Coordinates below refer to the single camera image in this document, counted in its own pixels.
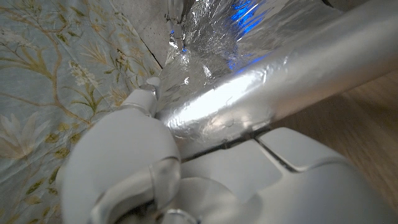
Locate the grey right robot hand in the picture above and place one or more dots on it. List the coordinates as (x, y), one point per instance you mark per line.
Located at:
(175, 21)

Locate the aluminum foil roll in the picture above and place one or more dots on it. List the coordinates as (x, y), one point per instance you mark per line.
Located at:
(264, 71)

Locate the floral backdrop cloth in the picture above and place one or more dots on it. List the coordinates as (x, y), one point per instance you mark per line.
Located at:
(62, 77)

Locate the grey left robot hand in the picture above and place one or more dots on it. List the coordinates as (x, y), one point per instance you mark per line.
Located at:
(217, 180)

